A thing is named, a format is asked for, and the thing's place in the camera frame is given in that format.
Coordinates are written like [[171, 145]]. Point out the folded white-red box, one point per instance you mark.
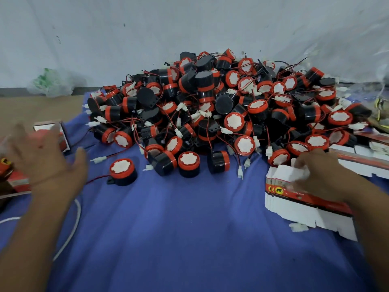
[[50, 126]]

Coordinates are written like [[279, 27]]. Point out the person's right forearm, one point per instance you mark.
[[372, 221]]

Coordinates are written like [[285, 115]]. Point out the stack of white-red cartons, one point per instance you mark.
[[304, 209]]

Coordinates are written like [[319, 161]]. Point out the row of flat red-white cartons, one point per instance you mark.
[[364, 162]]

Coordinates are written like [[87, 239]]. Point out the person's left forearm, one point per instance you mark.
[[27, 246]]

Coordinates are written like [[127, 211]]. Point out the person's left thumb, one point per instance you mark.
[[81, 164]]

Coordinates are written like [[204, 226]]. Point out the person's left hand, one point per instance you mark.
[[45, 167]]

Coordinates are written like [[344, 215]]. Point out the blue cloth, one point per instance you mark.
[[182, 234]]

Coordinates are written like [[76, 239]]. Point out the person's right hand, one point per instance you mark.
[[328, 176]]

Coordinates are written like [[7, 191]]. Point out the white paper scrap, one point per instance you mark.
[[298, 227]]

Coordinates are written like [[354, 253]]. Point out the person's right fingers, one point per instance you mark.
[[305, 162]]

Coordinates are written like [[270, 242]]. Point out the red boxes heap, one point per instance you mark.
[[16, 179]]

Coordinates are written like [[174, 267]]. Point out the black buzzer with red cap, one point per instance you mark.
[[122, 170]]

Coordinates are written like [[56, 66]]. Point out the pile of black red buzzers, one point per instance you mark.
[[209, 106]]

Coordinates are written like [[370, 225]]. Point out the green plastic bag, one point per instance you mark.
[[48, 82]]

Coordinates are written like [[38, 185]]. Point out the clear plastic bag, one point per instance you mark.
[[372, 97]]

